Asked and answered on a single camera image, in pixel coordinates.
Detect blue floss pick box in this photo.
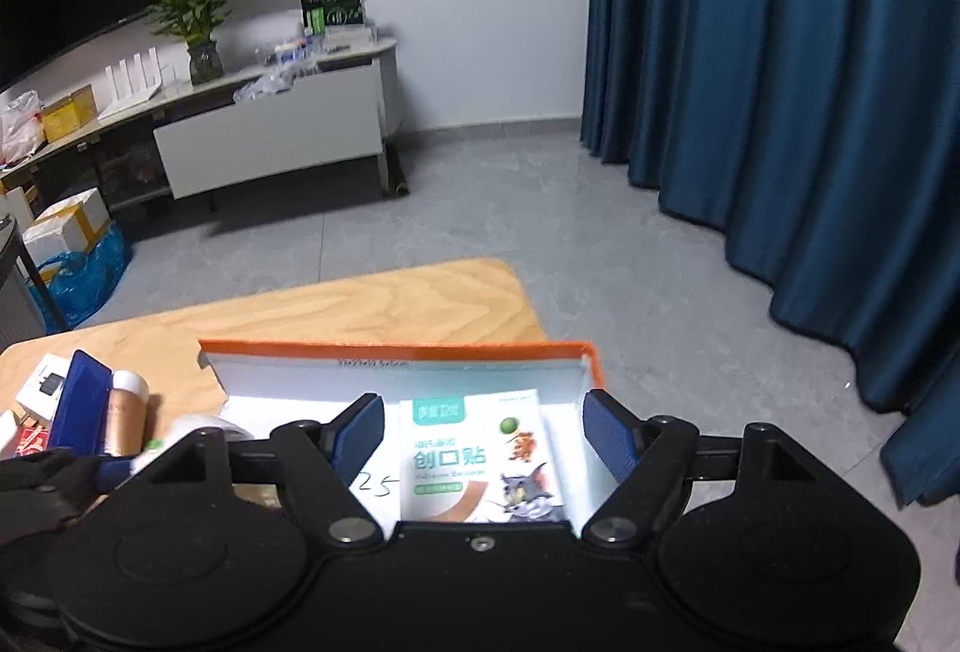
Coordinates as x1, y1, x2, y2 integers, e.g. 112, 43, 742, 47
47, 349, 112, 457

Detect white charger retail box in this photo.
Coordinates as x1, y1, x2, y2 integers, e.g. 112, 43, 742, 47
14, 354, 71, 424

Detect rose gold cream tube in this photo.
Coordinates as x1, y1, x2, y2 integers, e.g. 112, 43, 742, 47
104, 369, 149, 457

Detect teal bandage box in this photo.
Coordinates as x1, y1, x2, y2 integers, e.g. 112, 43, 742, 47
394, 388, 566, 524

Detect red blue playing card box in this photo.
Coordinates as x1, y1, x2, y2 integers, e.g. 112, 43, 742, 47
0, 421, 49, 460

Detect white plug-in mosquito repeller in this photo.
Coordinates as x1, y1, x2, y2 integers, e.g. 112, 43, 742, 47
161, 413, 254, 448

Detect orange white cardboard tray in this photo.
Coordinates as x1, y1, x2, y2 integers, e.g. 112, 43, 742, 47
200, 338, 615, 530

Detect dark glass side table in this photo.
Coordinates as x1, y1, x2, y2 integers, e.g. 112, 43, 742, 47
0, 213, 68, 349

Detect blue plastic bag on floor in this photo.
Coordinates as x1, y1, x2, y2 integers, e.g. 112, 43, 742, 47
29, 221, 133, 333

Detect cardboard boxes on floor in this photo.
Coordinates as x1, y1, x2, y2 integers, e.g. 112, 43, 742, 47
2, 187, 110, 268

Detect white tv cabinet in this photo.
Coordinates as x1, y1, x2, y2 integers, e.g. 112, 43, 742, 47
2, 36, 409, 213

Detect white plastic bag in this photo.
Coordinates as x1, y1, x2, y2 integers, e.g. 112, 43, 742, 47
0, 89, 46, 166

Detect yellow cardboard box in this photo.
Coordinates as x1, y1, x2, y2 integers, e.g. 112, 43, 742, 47
39, 85, 98, 143

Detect clear plastic bags on cabinet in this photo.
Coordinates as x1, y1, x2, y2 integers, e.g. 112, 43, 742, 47
233, 37, 322, 104

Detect white wifi router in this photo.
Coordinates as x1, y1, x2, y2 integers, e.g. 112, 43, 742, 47
98, 47, 163, 120

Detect dark blue curtain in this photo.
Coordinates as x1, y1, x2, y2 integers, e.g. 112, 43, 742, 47
581, 0, 958, 506

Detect black green display card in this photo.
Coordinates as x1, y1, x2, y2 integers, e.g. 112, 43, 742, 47
299, 0, 366, 36

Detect potted green plant on cabinet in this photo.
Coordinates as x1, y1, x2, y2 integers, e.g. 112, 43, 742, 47
148, 0, 233, 86

